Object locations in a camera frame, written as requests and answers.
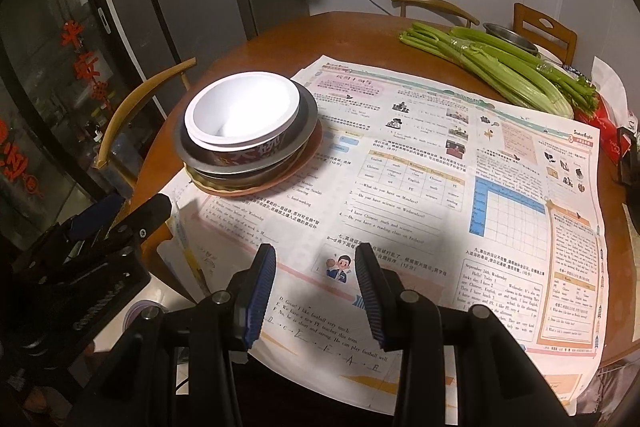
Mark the red bear-shaped plate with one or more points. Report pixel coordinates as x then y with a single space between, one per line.
312 159

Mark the red instant noodle bowl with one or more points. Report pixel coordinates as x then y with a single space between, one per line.
240 155
235 107

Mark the round steel pan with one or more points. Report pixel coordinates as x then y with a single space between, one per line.
260 178

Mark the red round paper decal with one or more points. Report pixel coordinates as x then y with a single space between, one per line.
17 157

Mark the black metal clip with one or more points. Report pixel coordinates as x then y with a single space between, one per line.
627 162

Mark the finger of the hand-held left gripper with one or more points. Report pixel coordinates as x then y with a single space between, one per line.
147 217
95 214

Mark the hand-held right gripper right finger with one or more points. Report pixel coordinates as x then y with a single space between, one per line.
370 299

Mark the steel bowl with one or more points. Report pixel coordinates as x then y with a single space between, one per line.
309 119

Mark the pale purple round object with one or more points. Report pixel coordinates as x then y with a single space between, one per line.
147 309

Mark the celery bunch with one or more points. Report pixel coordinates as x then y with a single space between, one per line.
500 67

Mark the colourful student newspaper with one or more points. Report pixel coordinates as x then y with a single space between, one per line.
400 187

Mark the curved-back wooden chair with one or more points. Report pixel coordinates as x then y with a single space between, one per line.
430 2
125 107

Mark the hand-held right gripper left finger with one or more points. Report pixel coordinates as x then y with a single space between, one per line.
257 297

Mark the white plastic bag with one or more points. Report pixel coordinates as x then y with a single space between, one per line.
610 82

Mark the carved-back wooden chair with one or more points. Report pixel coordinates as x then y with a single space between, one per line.
525 27

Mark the dark glass door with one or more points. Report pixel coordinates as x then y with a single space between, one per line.
45 7

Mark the red plastic bag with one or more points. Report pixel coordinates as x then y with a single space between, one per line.
607 127

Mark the white printed paper sheet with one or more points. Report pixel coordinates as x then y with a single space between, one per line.
210 252

